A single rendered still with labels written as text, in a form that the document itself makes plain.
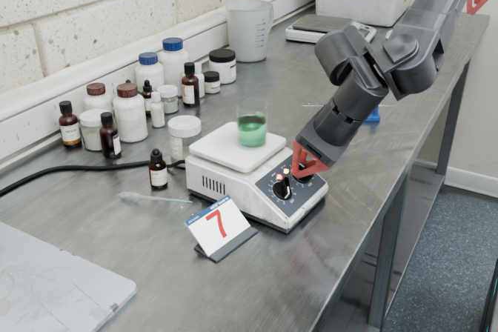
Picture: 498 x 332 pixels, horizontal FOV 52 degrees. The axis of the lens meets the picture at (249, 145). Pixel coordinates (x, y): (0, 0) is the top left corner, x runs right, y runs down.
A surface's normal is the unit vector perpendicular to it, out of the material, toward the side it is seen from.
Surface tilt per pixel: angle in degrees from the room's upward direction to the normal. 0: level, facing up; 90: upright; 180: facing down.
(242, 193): 90
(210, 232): 40
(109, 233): 0
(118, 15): 90
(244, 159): 0
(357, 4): 93
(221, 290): 0
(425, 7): 30
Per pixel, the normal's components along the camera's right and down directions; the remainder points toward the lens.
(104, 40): 0.87, 0.23
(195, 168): -0.58, 0.39
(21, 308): 0.00, -0.88
